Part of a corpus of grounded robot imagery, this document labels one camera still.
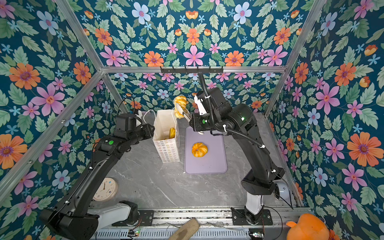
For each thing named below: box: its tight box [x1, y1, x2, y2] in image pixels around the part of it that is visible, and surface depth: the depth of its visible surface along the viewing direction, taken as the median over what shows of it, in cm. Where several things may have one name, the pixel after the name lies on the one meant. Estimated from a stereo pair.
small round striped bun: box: [169, 127, 176, 139], surface depth 99 cm
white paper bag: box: [152, 109, 180, 163], surface depth 86 cm
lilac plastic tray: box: [184, 126, 228, 175], surface depth 97 cm
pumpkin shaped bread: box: [191, 142, 208, 158], surface depth 97 cm
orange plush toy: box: [286, 213, 331, 240], surface depth 67 cm
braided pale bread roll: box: [174, 96, 189, 119], surface depth 71 cm
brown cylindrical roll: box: [169, 218, 200, 240], surface depth 69 cm
